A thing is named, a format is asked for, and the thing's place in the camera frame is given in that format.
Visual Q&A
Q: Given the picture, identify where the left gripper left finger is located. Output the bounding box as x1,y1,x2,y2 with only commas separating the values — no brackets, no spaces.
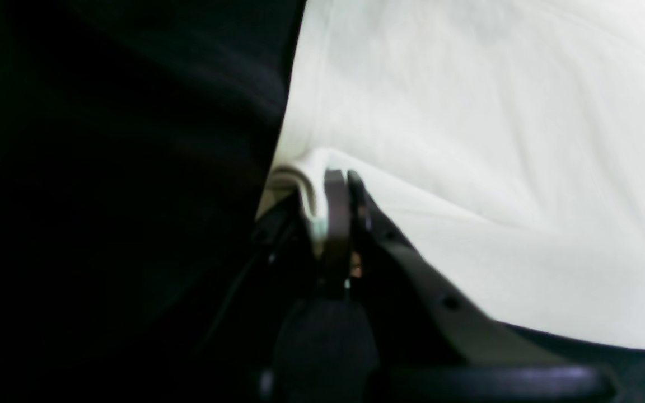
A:
322,170,352,292

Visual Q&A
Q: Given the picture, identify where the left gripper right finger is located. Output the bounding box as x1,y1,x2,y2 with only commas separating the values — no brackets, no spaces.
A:
347,171,570,368

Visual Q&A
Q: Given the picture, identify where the light green T-shirt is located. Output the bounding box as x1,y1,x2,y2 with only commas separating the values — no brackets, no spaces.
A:
258,1,645,349

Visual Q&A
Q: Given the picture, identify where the black table cloth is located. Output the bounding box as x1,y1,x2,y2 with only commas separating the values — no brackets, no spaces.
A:
0,1,645,402

